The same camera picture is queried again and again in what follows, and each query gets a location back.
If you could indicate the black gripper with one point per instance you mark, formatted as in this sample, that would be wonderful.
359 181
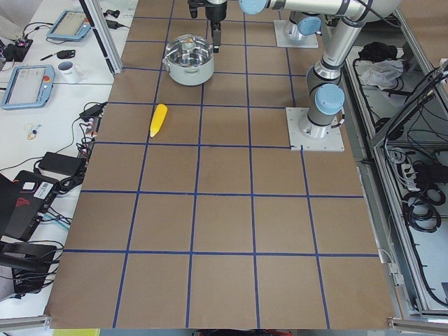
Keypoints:
215 11

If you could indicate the glass pot lid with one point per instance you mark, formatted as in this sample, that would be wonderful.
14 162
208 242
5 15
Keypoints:
189 51

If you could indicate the yellow corn cob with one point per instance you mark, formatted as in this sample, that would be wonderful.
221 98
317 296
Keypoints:
158 119

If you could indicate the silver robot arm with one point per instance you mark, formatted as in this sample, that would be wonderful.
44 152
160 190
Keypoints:
327 98
254 7

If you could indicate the light green cooking pot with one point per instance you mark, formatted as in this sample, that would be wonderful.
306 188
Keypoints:
190 76

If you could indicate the upper blue teach pendant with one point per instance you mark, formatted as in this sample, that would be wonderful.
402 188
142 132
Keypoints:
70 26

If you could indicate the blue teach pendant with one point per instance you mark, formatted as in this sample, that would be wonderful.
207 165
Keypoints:
29 87
70 26

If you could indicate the white mug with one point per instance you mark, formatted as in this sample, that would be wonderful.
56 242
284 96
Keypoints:
70 72

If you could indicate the black cloth bundle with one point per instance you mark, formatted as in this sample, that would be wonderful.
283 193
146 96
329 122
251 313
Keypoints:
378 52

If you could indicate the white cloth bundle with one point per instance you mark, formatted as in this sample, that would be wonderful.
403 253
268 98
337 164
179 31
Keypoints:
383 74

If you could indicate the brown gridded table mat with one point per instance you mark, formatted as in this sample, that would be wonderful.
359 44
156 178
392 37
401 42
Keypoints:
215 222

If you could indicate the lower blue teach pendant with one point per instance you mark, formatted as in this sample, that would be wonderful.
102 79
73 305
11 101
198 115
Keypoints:
29 87

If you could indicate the black power adapter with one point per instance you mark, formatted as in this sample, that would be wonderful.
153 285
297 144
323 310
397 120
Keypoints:
62 164

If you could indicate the black laptop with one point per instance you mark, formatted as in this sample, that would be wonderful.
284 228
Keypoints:
24 201

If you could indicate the aluminium frame post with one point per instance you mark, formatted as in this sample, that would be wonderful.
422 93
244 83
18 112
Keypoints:
95 16

